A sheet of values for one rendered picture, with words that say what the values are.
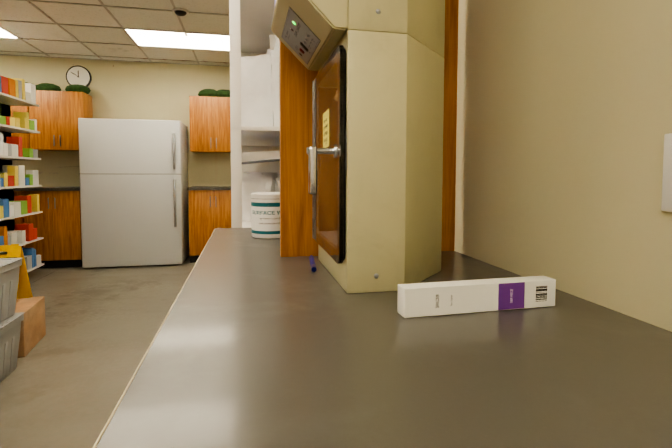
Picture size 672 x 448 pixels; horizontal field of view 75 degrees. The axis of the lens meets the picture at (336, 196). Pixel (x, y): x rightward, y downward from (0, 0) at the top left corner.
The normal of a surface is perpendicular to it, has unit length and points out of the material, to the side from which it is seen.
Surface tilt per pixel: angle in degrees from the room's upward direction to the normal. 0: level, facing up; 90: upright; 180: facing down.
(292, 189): 90
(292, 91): 90
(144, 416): 0
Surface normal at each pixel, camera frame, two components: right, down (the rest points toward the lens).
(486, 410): 0.00, -1.00
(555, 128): -0.98, 0.01
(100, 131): 0.20, 0.05
